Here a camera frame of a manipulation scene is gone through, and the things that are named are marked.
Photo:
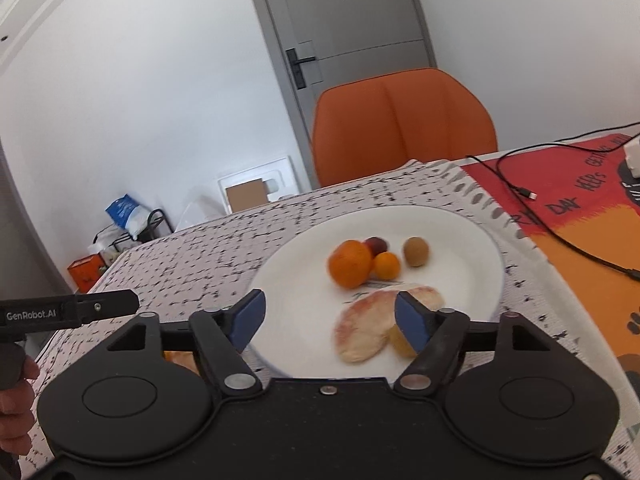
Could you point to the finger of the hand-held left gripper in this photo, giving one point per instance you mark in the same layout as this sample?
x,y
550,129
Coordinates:
x,y
110,305

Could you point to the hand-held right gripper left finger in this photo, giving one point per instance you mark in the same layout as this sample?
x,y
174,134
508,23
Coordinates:
x,y
250,317

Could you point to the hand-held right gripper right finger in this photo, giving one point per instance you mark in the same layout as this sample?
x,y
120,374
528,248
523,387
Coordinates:
x,y
411,321

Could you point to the small peeled pomelo segment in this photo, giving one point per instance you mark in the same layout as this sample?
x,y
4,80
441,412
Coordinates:
x,y
431,296

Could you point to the large peeled pomelo segment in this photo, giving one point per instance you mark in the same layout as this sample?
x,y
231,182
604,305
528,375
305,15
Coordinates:
x,y
362,330

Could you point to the small tangerine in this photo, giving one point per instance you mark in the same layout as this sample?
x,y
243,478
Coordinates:
x,y
387,266

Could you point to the brown kiwi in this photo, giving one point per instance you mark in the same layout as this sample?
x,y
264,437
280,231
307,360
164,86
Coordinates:
x,y
416,251

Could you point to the large orange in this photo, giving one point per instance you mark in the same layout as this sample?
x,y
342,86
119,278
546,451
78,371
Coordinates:
x,y
180,359

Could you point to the red plum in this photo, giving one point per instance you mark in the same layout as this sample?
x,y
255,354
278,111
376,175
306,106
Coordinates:
x,y
376,245

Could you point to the white ceramic plate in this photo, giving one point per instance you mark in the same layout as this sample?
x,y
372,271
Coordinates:
x,y
450,240

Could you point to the person's left hand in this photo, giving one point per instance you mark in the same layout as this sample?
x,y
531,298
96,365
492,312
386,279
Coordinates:
x,y
17,420

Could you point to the orange box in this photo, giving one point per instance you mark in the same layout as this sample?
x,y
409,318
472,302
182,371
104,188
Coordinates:
x,y
87,272

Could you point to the blue white bag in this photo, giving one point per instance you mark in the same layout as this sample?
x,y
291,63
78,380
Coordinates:
x,y
125,215

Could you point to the clear plastic bag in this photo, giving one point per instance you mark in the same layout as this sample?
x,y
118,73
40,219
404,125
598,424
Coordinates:
x,y
195,217

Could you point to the brown cardboard piece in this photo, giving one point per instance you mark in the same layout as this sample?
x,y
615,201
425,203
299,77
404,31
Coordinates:
x,y
246,195

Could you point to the white box with cardboard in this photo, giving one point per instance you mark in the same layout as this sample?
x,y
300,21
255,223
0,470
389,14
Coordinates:
x,y
280,170

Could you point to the red orange printed mat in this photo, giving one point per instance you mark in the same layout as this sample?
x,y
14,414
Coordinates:
x,y
590,310

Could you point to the orange chair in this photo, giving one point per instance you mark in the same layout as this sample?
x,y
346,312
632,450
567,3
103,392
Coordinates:
x,y
400,125

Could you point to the white charger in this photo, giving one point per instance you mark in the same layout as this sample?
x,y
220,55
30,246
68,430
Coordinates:
x,y
632,160

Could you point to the grey door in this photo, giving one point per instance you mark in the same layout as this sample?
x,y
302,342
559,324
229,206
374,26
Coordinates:
x,y
350,10

